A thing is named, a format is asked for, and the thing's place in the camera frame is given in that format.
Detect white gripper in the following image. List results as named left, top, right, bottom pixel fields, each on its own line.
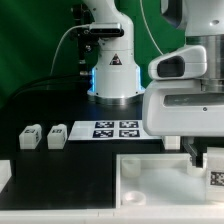
left=142, top=80, right=224, bottom=168

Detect black cables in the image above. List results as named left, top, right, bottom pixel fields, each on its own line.
left=6, top=74, right=91, bottom=104

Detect black camera on stand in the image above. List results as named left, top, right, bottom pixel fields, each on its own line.
left=83, top=22, right=124, bottom=38

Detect white marker sheet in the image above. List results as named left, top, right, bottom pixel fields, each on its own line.
left=69, top=120, right=158, bottom=141

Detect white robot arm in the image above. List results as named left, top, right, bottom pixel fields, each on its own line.
left=83, top=0, right=224, bottom=167

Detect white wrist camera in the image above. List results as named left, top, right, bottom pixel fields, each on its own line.
left=148, top=45, right=207, bottom=80

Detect white front rail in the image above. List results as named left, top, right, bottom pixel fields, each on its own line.
left=0, top=208, right=224, bottom=224

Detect white cable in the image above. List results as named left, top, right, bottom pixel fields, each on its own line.
left=49, top=24, right=91, bottom=76

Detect white obstacle left bracket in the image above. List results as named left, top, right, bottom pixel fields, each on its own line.
left=0, top=160, right=12, bottom=193

